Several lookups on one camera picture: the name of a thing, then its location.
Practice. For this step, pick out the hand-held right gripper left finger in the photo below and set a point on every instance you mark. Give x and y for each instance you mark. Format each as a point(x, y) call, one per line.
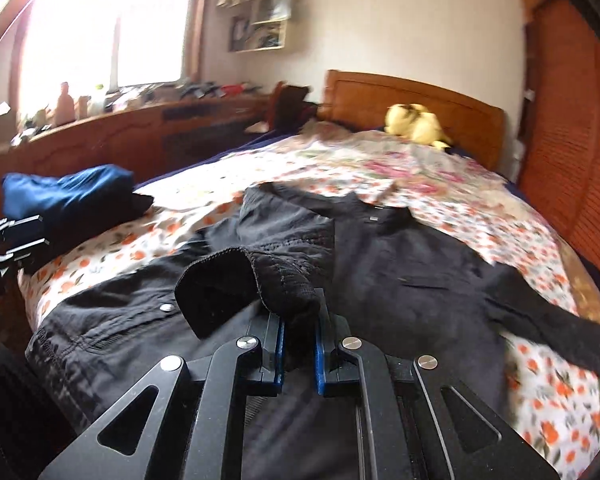
point(279, 355)

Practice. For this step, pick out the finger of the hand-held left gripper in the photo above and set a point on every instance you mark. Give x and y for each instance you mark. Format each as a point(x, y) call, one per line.
point(20, 225)
point(30, 251)

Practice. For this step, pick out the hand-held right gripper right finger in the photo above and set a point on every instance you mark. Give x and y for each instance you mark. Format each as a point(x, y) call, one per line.
point(320, 360)

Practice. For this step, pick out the black jacket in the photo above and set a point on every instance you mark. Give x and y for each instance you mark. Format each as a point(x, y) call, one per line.
point(380, 270)

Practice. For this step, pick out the folded blue clothes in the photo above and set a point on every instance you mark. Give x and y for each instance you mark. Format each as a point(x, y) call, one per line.
point(70, 195)

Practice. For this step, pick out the folded black cloth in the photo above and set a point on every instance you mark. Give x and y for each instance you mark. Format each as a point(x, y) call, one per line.
point(125, 207)

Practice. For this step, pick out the wooden desk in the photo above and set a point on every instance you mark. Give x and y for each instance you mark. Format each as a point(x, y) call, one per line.
point(105, 140)

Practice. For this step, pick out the beige bottle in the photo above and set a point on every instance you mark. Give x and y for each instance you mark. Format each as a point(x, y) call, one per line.
point(64, 107)

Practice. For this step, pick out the person's dark clothing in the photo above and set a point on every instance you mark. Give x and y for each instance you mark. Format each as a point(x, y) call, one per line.
point(10, 410)

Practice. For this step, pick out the floral bed sheet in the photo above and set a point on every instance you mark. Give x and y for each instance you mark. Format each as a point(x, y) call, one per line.
point(330, 170)

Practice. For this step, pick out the pile of desk clutter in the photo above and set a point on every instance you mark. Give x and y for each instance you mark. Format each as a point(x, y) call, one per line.
point(180, 94)

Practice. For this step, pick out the window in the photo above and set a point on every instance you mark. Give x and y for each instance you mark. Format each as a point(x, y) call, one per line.
point(105, 25)

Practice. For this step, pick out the wooden chair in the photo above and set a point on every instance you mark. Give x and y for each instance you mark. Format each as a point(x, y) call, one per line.
point(292, 107)

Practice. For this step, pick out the yellow plush toy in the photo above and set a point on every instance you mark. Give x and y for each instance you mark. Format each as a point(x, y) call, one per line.
point(415, 122)

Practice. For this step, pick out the wooden bed headboard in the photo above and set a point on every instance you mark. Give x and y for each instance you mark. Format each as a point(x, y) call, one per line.
point(360, 95)

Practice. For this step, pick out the wooden slatted wardrobe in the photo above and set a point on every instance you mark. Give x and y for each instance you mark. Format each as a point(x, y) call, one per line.
point(570, 110)

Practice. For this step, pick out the wall shelf with books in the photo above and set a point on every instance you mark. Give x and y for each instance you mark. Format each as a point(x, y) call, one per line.
point(260, 25)

